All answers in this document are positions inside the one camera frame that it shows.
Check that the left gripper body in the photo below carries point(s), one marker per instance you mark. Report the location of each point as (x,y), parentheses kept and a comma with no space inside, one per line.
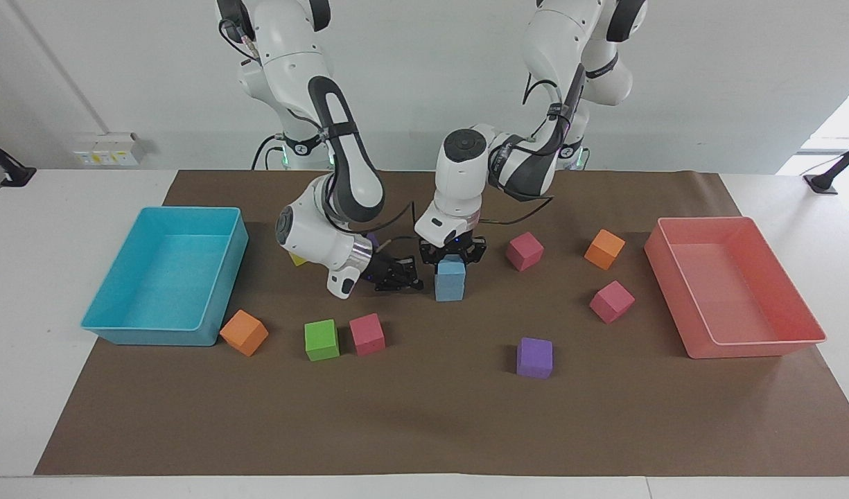
(453,244)

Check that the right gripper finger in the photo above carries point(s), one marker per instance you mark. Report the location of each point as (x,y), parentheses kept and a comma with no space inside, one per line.
(405,266)
(407,283)

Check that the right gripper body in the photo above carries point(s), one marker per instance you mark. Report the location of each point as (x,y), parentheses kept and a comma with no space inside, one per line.
(377,272)

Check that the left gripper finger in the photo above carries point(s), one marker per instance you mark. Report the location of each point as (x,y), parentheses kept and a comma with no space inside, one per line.
(475,251)
(430,256)

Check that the blue foam block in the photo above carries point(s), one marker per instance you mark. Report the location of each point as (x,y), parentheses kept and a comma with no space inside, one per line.
(450,288)
(451,267)

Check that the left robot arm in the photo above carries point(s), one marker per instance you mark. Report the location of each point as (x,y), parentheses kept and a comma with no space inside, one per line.
(459,180)

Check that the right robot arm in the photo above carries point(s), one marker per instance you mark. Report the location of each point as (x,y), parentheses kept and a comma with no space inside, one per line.
(296,62)

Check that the pink foam block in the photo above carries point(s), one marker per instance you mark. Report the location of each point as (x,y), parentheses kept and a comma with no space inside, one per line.
(367,335)
(612,302)
(524,251)

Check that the yellow foam block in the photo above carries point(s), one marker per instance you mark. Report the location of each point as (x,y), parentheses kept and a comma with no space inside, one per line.
(297,260)

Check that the green foam block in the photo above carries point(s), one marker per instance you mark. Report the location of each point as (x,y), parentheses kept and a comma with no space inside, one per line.
(321,341)

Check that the orange foam block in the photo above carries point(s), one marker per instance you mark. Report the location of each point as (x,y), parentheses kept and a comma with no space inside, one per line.
(244,333)
(604,249)

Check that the blue plastic bin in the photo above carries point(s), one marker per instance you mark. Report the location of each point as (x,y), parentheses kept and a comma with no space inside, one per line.
(164,277)

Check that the pink plastic bin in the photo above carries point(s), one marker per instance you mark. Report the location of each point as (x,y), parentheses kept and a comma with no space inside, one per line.
(732,287)

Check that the black stand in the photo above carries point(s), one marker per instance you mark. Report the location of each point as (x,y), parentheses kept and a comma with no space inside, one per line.
(12,173)
(829,178)

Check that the white wall socket box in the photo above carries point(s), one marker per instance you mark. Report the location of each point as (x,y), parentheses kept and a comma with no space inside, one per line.
(109,150)

